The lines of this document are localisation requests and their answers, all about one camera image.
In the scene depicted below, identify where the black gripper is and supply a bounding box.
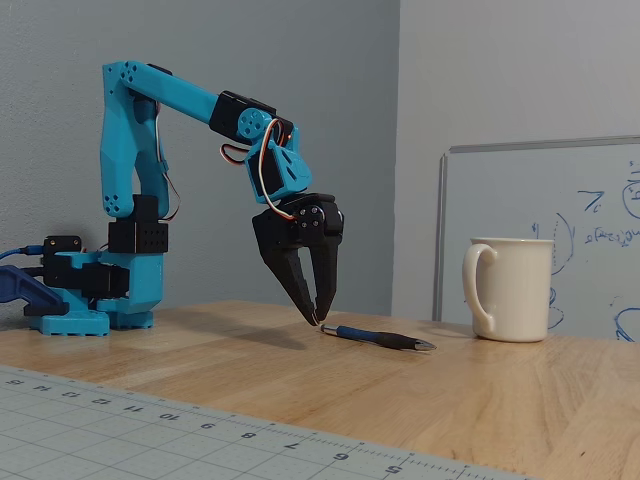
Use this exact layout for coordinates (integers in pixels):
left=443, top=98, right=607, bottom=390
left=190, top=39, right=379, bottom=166
left=250, top=191, right=346, bottom=327

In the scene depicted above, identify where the blue robot arm with base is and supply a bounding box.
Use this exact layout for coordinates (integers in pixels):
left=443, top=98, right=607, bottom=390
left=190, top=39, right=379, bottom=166
left=24, top=60, right=314, bottom=337

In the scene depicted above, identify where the dark blue ballpoint pen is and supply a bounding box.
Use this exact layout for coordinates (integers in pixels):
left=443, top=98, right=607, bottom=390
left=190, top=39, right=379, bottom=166
left=319, top=322, right=438, bottom=353

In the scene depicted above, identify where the cream ceramic mug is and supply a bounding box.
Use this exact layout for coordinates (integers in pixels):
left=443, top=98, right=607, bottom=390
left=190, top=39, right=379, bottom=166
left=461, top=236, right=556, bottom=344

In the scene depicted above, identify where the grey gridded cutting mat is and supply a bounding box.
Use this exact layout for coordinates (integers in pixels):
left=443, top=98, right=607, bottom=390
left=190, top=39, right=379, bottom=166
left=0, top=363, right=544, bottom=480

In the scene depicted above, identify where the black motor controller board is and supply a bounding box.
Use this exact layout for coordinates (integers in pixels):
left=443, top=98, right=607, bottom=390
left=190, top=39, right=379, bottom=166
left=41, top=235, right=84, bottom=289

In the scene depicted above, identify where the dark blue table clamp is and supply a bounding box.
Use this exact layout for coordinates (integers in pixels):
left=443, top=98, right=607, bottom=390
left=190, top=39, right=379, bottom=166
left=0, top=264, right=70, bottom=318

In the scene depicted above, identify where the whiteboard with blue writing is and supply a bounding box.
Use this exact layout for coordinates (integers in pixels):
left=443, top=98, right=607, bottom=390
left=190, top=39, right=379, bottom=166
left=431, top=134, right=640, bottom=344

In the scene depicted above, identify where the wrist servo cable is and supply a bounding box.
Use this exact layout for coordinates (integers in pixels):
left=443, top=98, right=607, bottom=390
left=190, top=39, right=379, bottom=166
left=220, top=117, right=297, bottom=224

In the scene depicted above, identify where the shoulder servo cable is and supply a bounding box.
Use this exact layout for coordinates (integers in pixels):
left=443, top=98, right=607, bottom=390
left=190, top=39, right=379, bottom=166
left=151, top=98, right=182, bottom=224

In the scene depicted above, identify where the blue usb cable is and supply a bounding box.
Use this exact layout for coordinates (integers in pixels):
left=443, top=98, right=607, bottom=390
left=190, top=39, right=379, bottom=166
left=0, top=244, right=45, bottom=262

